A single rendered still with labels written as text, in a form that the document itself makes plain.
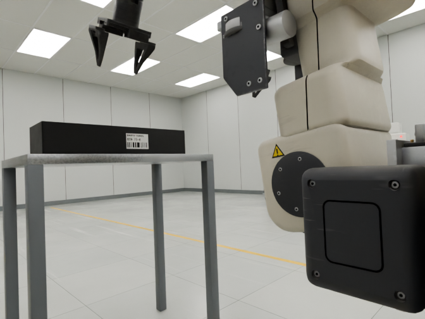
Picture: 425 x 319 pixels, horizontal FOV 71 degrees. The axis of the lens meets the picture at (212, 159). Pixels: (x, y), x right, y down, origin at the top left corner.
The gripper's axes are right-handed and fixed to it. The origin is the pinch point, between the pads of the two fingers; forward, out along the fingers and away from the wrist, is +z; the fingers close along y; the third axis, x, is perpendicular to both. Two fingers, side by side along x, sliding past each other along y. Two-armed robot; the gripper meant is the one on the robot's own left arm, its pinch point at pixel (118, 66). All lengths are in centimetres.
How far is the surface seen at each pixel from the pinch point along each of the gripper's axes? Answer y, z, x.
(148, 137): -32, 28, -34
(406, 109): -567, -26, -111
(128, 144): -23, 30, -32
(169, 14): -214, -62, -351
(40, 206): 9.6, 42.9, -13.4
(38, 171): 10.0, 34.2, -17.5
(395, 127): -438, 5, -75
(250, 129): -553, 115, -426
